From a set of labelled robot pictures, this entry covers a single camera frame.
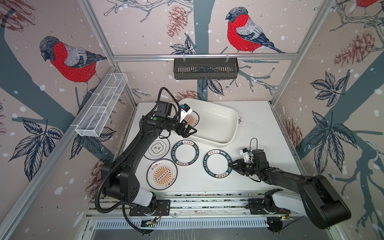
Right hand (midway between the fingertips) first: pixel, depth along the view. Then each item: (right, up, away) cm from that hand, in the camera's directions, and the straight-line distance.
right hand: (230, 167), depth 86 cm
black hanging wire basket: (-25, +64, +21) cm, 72 cm away
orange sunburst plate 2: (-40, -4, -1) cm, 40 cm away
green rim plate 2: (-8, +2, +2) cm, 8 cm away
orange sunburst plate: (-23, +28, +23) cm, 43 cm away
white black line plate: (-44, +9, +9) cm, 46 cm away
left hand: (-23, +25, -9) cm, 35 cm away
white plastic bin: (-4, +23, +19) cm, 30 cm away
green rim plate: (-27, +7, +7) cm, 29 cm away
